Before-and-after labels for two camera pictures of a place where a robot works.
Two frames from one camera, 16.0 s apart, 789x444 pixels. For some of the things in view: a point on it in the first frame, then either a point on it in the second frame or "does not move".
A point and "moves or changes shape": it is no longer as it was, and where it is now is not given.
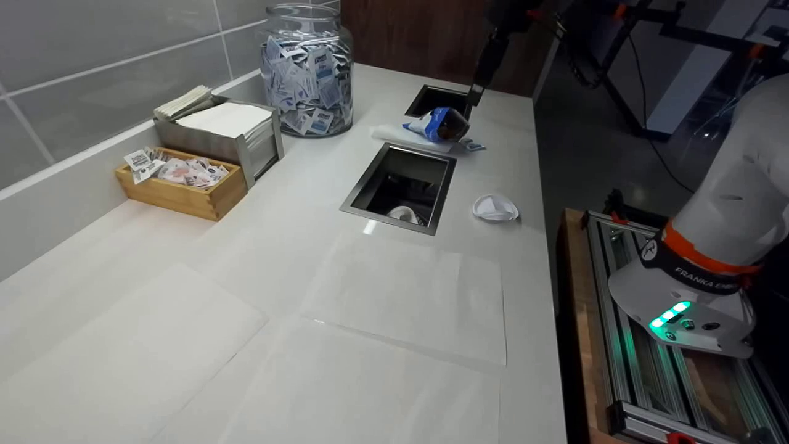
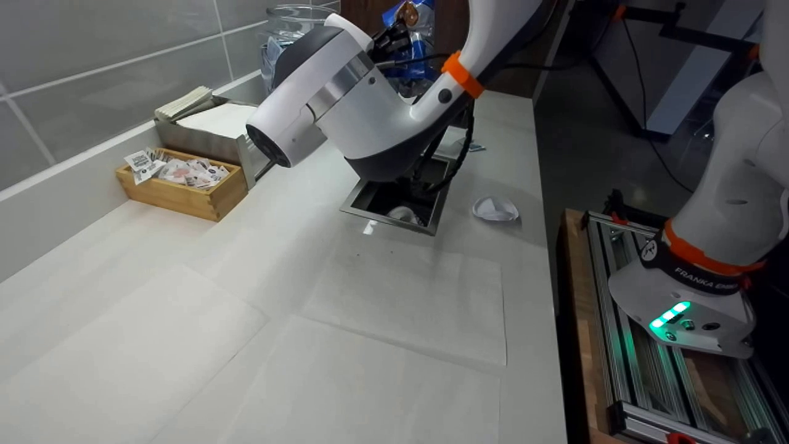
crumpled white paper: x=495 y=208 does not move
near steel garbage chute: x=404 y=186 does not move
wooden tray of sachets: x=183 y=180 does not move
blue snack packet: x=443 y=123 moves or changes shape
